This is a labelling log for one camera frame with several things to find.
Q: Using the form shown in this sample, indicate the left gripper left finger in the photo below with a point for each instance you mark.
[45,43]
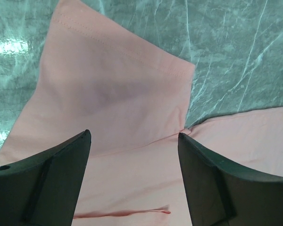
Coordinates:
[43,189]

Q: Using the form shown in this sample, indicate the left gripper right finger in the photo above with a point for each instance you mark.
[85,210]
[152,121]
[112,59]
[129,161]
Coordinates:
[221,192]

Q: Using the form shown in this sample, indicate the salmon pink t shirt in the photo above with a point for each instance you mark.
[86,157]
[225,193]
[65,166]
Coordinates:
[133,98]

